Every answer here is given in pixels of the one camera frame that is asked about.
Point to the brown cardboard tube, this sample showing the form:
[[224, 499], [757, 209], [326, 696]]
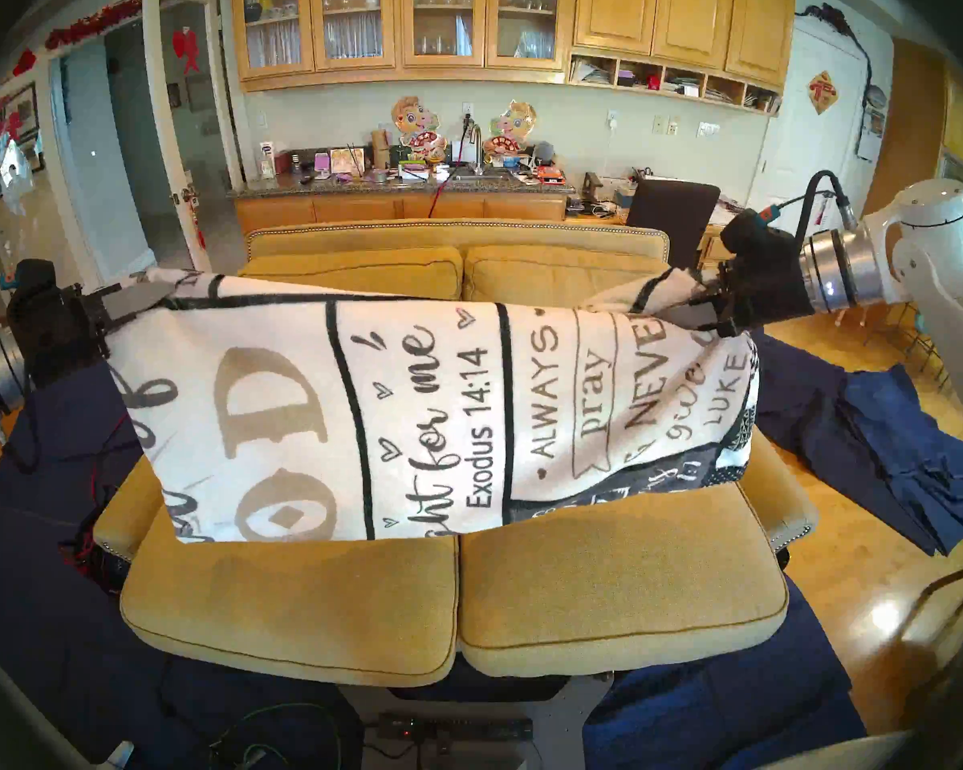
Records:
[[379, 149]]

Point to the tall wooden cabinet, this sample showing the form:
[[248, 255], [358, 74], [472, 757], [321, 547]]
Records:
[[899, 135]]

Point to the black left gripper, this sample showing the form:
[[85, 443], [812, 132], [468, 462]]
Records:
[[48, 327]]

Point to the wooden desk with drawers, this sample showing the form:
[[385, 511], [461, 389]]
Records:
[[594, 215]]

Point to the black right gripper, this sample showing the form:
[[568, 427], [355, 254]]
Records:
[[766, 271]]

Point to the orange box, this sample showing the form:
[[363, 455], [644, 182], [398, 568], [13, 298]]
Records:
[[550, 175]]

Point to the red diamond door decoration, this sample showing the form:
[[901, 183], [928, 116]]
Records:
[[822, 92]]

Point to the wall calendar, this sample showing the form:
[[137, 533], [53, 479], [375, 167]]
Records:
[[871, 135]]

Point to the yellow sofa back cushion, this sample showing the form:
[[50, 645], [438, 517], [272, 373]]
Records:
[[345, 267], [562, 271]]

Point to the red tinsel garland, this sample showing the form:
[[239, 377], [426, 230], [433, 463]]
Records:
[[92, 22]]

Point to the wooden wall cabinets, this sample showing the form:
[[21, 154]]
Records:
[[618, 10]]

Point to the white glass panel door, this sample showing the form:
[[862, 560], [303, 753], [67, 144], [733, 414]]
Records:
[[36, 215], [159, 95]]

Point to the yellow two-seat sofa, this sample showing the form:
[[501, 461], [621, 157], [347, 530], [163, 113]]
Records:
[[457, 235]]

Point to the granite kitchen counter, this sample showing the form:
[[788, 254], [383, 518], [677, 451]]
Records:
[[361, 207]]

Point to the black office chair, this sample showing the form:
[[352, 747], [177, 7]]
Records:
[[670, 212]]

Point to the cartoon child wall decoration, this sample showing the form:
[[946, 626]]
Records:
[[414, 121], [514, 123]]

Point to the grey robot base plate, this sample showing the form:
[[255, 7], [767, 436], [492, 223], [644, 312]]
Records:
[[566, 720]]

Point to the built-in steel oven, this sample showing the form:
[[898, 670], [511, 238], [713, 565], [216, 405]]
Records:
[[956, 165]]

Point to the dark garland over door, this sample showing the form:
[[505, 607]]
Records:
[[830, 13]]

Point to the white black scripture blanket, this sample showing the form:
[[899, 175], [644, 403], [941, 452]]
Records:
[[417, 407]]

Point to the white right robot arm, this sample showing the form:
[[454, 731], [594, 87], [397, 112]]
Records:
[[931, 231]]

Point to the black power strip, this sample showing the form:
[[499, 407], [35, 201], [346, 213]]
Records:
[[465, 728]]

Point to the small picture frame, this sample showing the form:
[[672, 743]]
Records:
[[347, 161]]

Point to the white panelled door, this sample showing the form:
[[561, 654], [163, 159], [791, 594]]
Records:
[[794, 135]]

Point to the crumpled dark blue blanket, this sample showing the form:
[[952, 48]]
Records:
[[891, 439]]

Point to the black bag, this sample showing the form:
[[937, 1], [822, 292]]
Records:
[[96, 564]]

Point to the chrome kitchen faucet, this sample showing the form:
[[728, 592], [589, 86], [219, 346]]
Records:
[[478, 143]]

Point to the yellow sofa seat cushion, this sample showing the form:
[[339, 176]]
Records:
[[289, 608], [626, 584]]

